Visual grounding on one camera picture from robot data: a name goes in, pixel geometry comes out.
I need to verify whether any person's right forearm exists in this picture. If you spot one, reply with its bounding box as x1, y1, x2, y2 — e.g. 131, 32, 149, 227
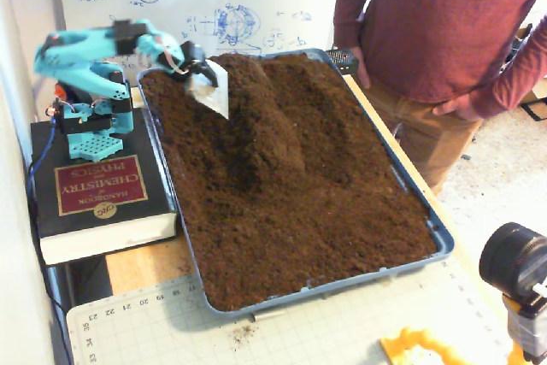
332, 0, 369, 56

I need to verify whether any person's left hand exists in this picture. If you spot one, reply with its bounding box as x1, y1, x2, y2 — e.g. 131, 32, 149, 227
431, 91, 486, 121

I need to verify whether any grey yellow camera mount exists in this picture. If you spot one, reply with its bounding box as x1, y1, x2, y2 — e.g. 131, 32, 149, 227
502, 290, 547, 365

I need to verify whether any person's right hand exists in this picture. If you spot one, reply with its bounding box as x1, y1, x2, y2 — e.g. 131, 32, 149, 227
349, 46, 371, 89

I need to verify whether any yellow plastic part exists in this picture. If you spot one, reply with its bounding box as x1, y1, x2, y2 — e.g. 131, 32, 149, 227
379, 326, 475, 365

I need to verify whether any person's left forearm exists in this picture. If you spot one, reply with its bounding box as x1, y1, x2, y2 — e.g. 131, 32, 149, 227
472, 14, 547, 119

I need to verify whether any person in red shirt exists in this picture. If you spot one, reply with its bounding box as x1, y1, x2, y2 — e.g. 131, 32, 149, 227
332, 0, 547, 195

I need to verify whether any blue cable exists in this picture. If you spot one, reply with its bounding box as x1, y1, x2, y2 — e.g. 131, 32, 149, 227
25, 116, 59, 212

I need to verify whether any black perforated box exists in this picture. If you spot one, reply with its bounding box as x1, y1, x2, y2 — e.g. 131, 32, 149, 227
326, 48, 361, 75

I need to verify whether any brown soil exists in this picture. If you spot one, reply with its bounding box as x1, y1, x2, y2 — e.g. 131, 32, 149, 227
140, 51, 439, 313

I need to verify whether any black camera lens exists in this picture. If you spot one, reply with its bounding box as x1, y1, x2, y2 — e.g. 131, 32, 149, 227
478, 221, 547, 302

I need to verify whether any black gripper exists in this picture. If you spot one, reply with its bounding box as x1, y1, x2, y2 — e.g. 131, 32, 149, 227
170, 40, 231, 121

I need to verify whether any grey cutting mat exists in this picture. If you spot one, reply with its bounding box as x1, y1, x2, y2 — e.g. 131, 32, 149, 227
66, 253, 514, 365

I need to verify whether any blue plastic tray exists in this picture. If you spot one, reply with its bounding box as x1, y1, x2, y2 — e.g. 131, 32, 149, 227
136, 47, 456, 320

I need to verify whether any black chemistry physics handbook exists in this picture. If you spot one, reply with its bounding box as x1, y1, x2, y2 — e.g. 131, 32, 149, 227
29, 106, 179, 266

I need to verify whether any black cable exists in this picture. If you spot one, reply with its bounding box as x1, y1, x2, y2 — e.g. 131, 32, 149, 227
27, 193, 76, 365

